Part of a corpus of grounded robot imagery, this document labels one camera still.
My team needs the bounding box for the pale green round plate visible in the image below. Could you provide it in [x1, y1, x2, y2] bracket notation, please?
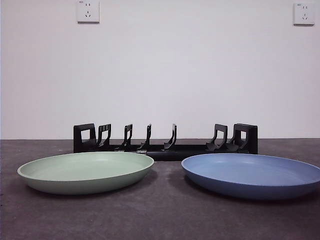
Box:
[16, 151, 155, 196]

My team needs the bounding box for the blue round plate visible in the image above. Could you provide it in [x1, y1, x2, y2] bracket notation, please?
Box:
[180, 152, 320, 201]

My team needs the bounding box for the black plastic plate rack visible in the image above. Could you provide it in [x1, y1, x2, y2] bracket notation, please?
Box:
[72, 122, 259, 162]

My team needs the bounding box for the white wall power socket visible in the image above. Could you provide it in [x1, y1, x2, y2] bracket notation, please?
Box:
[293, 2, 315, 26]
[76, 0, 100, 25]

